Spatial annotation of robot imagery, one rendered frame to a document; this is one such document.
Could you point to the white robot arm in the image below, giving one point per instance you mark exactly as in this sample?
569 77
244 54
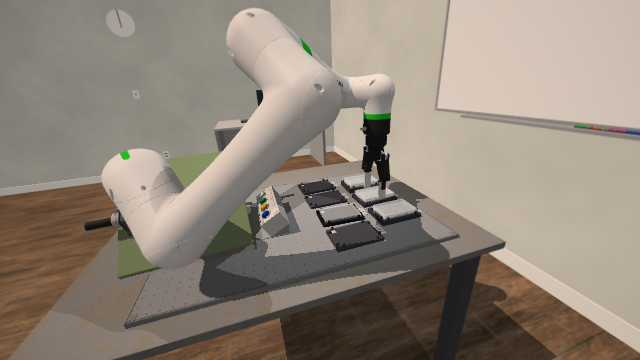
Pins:
301 99

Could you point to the white button panel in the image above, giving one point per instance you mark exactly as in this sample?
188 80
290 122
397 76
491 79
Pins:
273 218

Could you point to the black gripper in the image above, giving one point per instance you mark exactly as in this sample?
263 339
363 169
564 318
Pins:
372 152

